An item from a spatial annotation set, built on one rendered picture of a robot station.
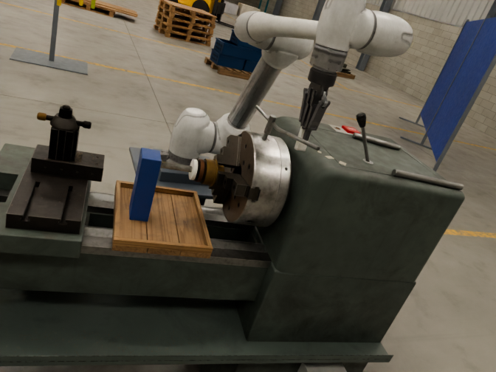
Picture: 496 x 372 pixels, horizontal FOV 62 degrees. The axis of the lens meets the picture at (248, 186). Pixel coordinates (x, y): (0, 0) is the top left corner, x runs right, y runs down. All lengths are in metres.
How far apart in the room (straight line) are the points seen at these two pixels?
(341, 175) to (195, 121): 0.87
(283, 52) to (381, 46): 0.56
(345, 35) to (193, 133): 1.00
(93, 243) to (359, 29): 0.94
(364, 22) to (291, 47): 0.57
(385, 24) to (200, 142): 1.06
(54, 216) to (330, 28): 0.86
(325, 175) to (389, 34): 0.41
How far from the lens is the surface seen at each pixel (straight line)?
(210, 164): 1.34
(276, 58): 1.70
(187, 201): 1.57
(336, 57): 1.14
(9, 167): 1.52
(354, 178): 1.29
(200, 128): 1.93
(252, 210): 1.30
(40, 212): 1.23
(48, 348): 1.46
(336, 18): 1.12
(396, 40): 1.23
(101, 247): 1.30
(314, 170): 1.26
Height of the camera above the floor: 1.65
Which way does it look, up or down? 25 degrees down
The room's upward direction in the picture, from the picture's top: 19 degrees clockwise
